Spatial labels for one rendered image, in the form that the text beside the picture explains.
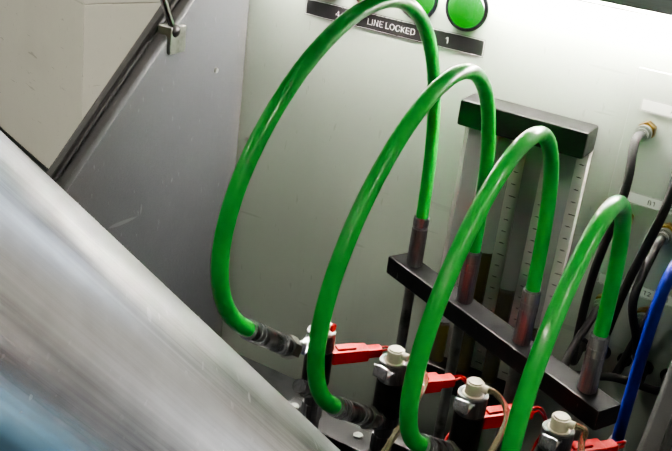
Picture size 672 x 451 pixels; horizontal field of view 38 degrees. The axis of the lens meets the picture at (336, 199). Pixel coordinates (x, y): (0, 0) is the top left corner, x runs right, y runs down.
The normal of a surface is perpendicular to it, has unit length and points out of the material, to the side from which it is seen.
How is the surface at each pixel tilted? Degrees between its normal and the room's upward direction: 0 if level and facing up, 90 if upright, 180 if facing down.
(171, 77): 90
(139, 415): 63
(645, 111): 90
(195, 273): 90
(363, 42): 90
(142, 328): 53
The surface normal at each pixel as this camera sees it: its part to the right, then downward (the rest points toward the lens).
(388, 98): -0.51, 0.27
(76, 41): -0.79, 0.14
